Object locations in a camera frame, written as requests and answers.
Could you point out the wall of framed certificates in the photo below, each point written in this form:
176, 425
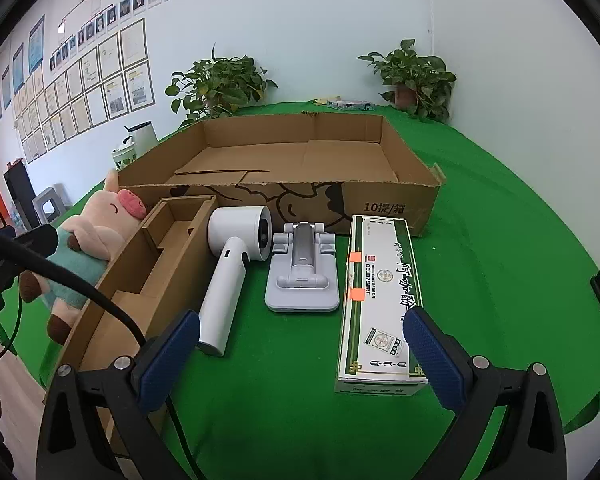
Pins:
110, 85

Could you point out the white wall conduit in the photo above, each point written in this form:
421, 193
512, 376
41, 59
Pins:
430, 10

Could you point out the green patterned cup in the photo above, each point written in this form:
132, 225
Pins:
122, 157

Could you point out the potted plant in brown pot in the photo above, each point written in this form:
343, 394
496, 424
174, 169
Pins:
415, 72

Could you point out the bushy potted green plant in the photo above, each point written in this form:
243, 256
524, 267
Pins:
220, 85

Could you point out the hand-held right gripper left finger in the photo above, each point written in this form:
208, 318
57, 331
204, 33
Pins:
172, 360

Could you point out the large cardboard box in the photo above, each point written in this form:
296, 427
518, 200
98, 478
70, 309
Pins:
305, 160

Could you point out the grey folding stand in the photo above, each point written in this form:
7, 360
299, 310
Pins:
300, 300

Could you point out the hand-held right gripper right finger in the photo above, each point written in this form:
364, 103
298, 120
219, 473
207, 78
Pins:
435, 360

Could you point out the blue wall poster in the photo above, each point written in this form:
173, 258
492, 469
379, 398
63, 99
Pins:
37, 42
6, 87
18, 67

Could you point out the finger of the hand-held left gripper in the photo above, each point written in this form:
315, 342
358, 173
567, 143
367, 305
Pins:
36, 241

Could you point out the green tablecloth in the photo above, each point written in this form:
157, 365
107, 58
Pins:
480, 210

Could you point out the green and white carton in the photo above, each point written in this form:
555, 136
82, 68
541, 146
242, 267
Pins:
375, 310

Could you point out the narrow cardboard insert tray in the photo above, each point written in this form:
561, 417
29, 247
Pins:
130, 270

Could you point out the black cabinet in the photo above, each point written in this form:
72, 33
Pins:
20, 190

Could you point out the row of small packets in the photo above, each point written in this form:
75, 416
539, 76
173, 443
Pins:
352, 105

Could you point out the white hair dryer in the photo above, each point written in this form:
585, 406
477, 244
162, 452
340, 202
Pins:
225, 285

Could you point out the grey plastic stool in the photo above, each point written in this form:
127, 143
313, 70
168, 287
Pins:
50, 200

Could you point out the pink pig plush toy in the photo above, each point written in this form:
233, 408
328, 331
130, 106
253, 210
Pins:
95, 225

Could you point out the small yellow item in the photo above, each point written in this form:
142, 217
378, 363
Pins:
322, 101

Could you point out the white electric kettle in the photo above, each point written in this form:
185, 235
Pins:
142, 140

